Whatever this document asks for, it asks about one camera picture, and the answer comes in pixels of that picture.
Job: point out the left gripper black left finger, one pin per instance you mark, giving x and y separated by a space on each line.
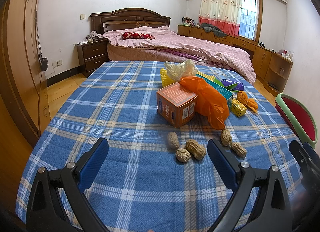
45 211

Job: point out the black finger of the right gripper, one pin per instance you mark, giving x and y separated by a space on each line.
308 161

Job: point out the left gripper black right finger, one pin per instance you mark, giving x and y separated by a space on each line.
271 210

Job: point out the small yellow box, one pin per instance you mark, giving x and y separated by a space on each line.
238 108

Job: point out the purple bag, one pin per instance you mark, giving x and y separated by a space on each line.
240 86

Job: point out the green snack wrapper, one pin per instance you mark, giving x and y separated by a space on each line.
229 85

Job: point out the teal medicine box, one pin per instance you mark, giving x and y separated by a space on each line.
223 91

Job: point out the orange rubber glove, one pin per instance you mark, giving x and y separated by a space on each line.
210 102

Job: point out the yellow foam net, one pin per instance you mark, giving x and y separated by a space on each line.
165 79
209 77

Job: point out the orange cardboard box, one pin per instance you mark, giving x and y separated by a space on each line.
176 104

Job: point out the white tissue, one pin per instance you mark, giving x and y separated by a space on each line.
178 70

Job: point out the red green trash bin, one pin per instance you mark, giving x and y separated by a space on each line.
298 118

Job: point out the peanut far right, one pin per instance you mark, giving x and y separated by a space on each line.
239 149

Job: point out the peanut upper right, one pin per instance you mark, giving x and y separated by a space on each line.
226 138

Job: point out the long wooden cabinet desk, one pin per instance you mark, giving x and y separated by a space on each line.
272 69

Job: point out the peanut large middle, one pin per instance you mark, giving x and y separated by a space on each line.
197 150

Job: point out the items on corner shelf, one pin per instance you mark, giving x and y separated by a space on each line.
286 54

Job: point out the peanut bottom small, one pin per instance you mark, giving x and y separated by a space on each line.
182 155

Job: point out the blue plaid tablecloth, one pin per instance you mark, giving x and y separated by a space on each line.
141 186

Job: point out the peanut far left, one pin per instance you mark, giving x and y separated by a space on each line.
173 141

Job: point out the pink bed quilt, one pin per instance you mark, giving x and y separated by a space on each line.
169 46

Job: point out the dark wooden nightstand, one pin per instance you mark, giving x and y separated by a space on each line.
92 55

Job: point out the dark clothes pile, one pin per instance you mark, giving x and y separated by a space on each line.
214 29

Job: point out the window with bars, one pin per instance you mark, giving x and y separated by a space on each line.
249 19

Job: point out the floral curtain with red hem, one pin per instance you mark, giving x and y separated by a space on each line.
224 14

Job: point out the framed pictures on cabinet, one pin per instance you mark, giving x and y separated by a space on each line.
186 21

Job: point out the clutter on nightstand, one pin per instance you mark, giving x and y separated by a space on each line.
92 37

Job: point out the red floral pillow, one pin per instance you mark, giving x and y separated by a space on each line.
136 35

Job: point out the wooden bed with headboard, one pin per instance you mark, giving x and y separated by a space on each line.
127 18

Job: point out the wall power socket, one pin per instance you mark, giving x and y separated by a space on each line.
57 63

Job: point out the black adapter with cable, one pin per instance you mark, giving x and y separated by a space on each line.
42 60

